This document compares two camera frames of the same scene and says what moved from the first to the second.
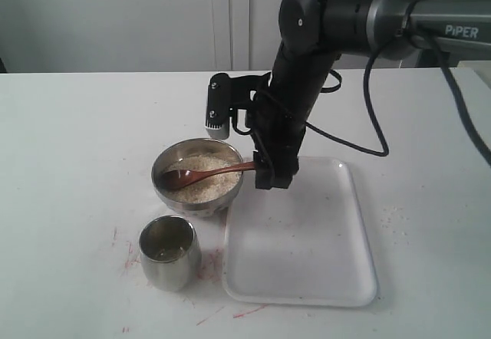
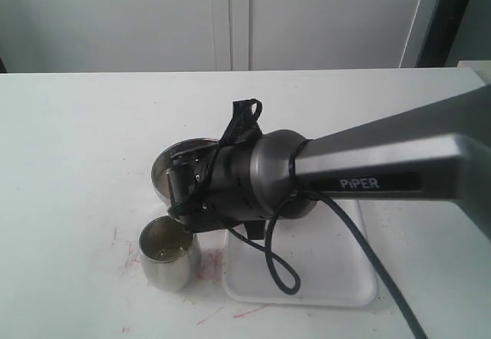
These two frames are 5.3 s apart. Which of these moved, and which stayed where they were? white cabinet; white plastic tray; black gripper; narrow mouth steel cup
Moved: black gripper
Stayed: white cabinet; white plastic tray; narrow mouth steel cup
